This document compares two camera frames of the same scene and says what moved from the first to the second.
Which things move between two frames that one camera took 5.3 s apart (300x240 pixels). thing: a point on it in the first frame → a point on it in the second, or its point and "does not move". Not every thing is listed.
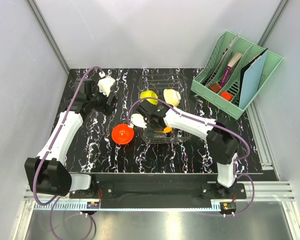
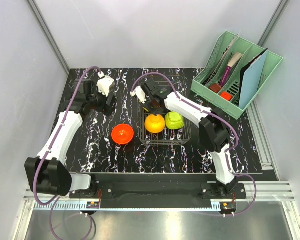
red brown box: x=215 y=87 does not move
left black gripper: x=108 y=108 does not move
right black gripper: x=147 y=120 → x=156 y=112
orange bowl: x=122 y=134 does not move
